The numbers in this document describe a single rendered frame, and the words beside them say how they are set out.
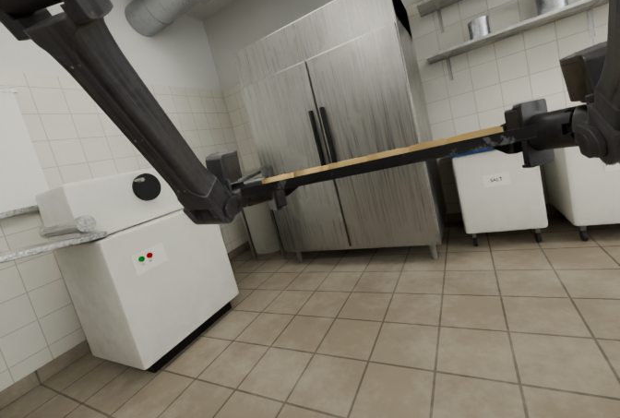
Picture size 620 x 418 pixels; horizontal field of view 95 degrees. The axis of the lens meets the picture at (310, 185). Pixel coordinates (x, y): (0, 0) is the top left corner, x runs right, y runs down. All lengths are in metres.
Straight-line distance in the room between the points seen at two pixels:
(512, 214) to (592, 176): 0.49
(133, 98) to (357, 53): 1.94
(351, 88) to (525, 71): 1.49
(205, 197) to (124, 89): 0.20
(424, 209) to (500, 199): 0.55
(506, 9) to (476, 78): 0.54
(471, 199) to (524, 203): 0.32
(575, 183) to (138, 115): 2.42
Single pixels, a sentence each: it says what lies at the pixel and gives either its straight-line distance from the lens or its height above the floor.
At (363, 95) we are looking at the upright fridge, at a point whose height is 1.33.
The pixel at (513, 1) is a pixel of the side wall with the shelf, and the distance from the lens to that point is 3.16.
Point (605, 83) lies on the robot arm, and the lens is 0.43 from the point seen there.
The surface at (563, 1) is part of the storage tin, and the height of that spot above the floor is 1.61.
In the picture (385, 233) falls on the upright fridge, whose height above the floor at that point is 0.27.
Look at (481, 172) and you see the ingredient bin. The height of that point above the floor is 0.59.
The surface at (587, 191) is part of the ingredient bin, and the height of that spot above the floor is 0.36.
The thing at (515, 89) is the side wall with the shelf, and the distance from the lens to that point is 3.06.
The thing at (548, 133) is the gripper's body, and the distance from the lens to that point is 0.55.
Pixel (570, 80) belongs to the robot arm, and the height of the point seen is 1.05.
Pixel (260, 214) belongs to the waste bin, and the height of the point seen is 0.48.
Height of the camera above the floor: 1.05
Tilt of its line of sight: 7 degrees down
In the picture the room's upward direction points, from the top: 14 degrees counter-clockwise
